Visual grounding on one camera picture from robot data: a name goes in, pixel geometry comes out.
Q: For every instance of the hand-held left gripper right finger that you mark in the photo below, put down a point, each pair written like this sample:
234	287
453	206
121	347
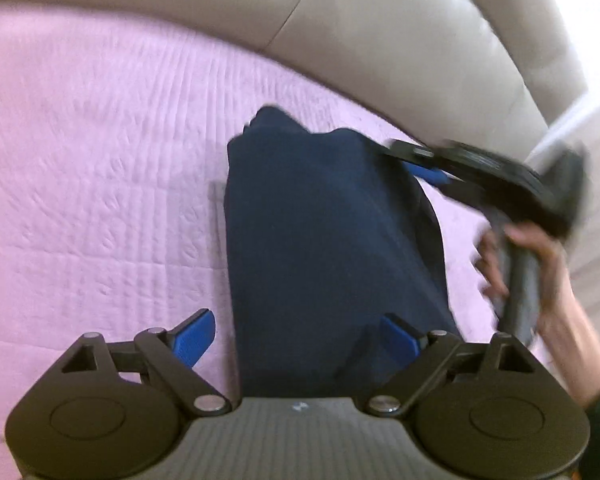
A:
397	336

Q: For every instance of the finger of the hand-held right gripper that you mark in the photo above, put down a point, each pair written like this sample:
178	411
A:
430	174

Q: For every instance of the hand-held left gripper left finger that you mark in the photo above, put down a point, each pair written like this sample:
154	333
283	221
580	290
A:
195	336

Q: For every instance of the navy jacket with white stripes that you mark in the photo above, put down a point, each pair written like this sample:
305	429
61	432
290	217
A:
320	235

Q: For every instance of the person's right forearm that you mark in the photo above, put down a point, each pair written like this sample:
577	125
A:
575	350

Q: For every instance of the person's right hand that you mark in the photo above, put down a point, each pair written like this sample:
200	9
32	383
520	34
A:
545	260

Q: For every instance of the beige leather headboard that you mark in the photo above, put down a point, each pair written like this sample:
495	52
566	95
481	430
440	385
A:
380	25

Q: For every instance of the pink quilted bedspread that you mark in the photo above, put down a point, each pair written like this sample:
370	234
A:
105	160

